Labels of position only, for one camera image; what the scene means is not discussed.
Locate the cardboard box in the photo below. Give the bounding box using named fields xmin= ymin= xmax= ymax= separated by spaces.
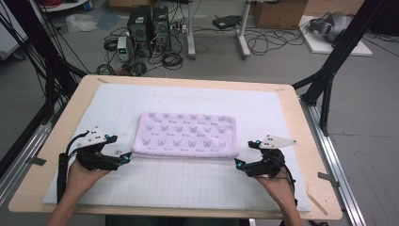
xmin=252 ymin=0 xmax=309 ymax=30

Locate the lilac towel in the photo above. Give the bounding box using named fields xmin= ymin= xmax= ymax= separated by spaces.
xmin=131 ymin=111 xmax=240 ymax=160

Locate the clear plastic bag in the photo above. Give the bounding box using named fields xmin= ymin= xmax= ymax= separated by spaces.
xmin=65 ymin=13 xmax=99 ymax=34

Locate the thin wooden stick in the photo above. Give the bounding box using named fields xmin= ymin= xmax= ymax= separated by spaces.
xmin=305 ymin=187 xmax=329 ymax=217

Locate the black sleeved cable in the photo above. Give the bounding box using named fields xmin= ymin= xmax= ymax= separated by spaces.
xmin=56 ymin=131 xmax=90 ymax=204
xmin=276 ymin=155 xmax=298 ymax=207

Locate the person's right hand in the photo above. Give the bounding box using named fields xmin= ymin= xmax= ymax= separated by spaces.
xmin=255 ymin=170 xmax=295 ymax=208

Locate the aluminium rail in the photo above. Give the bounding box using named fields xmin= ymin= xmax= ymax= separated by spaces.
xmin=0 ymin=121 xmax=54 ymax=205
xmin=300 ymin=99 xmax=367 ymax=226

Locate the white foam mat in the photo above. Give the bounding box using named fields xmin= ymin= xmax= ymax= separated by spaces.
xmin=41 ymin=83 xmax=311 ymax=213

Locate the grey tape piece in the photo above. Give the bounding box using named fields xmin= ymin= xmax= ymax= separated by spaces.
xmin=29 ymin=156 xmax=48 ymax=167
xmin=317 ymin=171 xmax=341 ymax=188

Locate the teal sheet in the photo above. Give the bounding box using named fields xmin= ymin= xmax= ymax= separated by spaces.
xmin=96 ymin=10 xmax=120 ymax=31

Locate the person's left hand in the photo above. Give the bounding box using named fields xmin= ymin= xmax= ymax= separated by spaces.
xmin=67 ymin=159 xmax=111 ymax=202

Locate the black computer tower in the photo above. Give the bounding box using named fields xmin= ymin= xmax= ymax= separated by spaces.
xmin=152 ymin=5 xmax=172 ymax=53
xmin=126 ymin=5 xmax=153 ymax=58

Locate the white desk leg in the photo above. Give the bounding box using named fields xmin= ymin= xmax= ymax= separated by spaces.
xmin=236 ymin=0 xmax=252 ymax=60
xmin=186 ymin=0 xmax=198 ymax=60

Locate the grey rounded device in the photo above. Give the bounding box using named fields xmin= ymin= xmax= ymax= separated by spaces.
xmin=308 ymin=11 xmax=354 ymax=43

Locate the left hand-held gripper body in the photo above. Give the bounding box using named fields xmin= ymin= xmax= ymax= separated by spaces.
xmin=74 ymin=125 xmax=120 ymax=172

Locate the flat black device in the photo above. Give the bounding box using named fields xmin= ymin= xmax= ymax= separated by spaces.
xmin=212 ymin=14 xmax=243 ymax=30

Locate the person's dark clothing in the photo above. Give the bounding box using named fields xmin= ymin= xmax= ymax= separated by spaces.
xmin=104 ymin=216 xmax=252 ymax=226

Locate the white board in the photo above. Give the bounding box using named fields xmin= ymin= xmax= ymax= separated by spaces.
xmin=297 ymin=15 xmax=374 ymax=57

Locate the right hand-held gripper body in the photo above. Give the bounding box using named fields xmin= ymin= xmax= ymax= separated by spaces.
xmin=247 ymin=135 xmax=297 ymax=179

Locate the coiled black cable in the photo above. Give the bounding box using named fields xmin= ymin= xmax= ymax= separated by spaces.
xmin=161 ymin=51 xmax=184 ymax=71

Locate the tangle of black floor cables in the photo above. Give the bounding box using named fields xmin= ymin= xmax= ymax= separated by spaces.
xmin=244 ymin=26 xmax=312 ymax=57

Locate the white bench power supply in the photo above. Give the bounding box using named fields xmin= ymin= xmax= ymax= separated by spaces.
xmin=117 ymin=36 xmax=130 ymax=62

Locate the black frame stand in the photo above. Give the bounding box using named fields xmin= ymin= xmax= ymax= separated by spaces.
xmin=291 ymin=0 xmax=390 ymax=137
xmin=0 ymin=0 xmax=89 ymax=124

